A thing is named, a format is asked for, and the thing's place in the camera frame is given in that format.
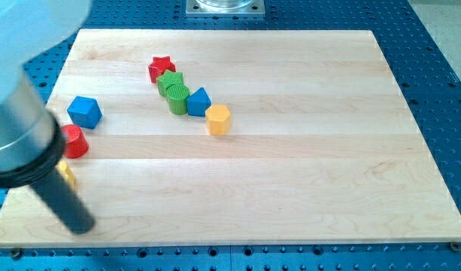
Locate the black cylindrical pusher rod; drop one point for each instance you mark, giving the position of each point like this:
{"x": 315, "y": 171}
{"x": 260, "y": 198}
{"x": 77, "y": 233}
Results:
{"x": 57, "y": 194}

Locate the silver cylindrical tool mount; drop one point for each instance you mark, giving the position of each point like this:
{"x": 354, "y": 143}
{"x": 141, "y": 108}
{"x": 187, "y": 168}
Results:
{"x": 31, "y": 143}

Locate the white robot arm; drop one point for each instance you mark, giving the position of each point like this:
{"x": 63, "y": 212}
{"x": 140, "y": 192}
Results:
{"x": 28, "y": 28}

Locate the left board screw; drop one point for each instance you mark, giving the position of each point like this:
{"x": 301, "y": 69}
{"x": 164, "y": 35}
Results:
{"x": 16, "y": 253}

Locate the board screw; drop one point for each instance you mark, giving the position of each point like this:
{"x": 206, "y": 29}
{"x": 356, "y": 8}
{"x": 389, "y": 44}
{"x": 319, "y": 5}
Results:
{"x": 455, "y": 246}
{"x": 16, "y": 253}

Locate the wooden board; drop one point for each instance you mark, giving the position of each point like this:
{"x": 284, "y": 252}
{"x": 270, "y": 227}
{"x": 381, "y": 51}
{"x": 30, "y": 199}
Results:
{"x": 322, "y": 148}

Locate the yellow hexagon block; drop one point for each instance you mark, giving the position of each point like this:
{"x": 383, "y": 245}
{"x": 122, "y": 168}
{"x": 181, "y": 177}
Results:
{"x": 218, "y": 119}

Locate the right board screw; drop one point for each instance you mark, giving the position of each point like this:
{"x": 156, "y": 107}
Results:
{"x": 455, "y": 246}

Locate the red cylinder block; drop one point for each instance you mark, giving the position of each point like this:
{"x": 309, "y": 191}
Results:
{"x": 76, "y": 143}

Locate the blue cube block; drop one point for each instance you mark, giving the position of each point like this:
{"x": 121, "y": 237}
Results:
{"x": 84, "y": 112}

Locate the red star block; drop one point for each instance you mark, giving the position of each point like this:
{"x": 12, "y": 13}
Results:
{"x": 158, "y": 67}

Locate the green cylinder block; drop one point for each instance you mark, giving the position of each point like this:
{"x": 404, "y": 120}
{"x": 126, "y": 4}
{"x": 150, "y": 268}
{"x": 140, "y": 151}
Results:
{"x": 177, "y": 96}

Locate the green star block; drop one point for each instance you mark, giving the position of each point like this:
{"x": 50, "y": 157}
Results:
{"x": 168, "y": 79}

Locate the blue triangle block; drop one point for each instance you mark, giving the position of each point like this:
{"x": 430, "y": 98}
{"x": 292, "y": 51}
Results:
{"x": 198, "y": 103}

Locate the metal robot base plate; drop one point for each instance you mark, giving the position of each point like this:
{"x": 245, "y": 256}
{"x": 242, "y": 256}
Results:
{"x": 225, "y": 8}

